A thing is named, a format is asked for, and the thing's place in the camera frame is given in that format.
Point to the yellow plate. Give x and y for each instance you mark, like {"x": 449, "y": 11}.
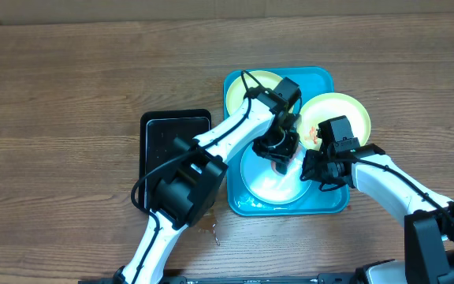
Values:
{"x": 331, "y": 105}
{"x": 234, "y": 89}

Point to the black water tray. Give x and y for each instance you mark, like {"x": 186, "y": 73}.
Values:
{"x": 158, "y": 130}

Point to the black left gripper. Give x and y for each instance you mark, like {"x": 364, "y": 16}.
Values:
{"x": 284, "y": 152}

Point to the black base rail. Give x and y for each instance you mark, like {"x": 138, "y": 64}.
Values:
{"x": 323, "y": 278}

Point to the light blue plate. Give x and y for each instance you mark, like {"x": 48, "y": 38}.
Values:
{"x": 265, "y": 183}

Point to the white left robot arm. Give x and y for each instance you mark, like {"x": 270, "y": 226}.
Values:
{"x": 178, "y": 193}

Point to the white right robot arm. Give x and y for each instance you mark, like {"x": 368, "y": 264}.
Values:
{"x": 426, "y": 216}

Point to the orange green sponge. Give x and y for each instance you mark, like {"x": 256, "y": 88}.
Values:
{"x": 282, "y": 168}

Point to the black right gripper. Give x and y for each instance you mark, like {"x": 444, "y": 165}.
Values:
{"x": 314, "y": 172}

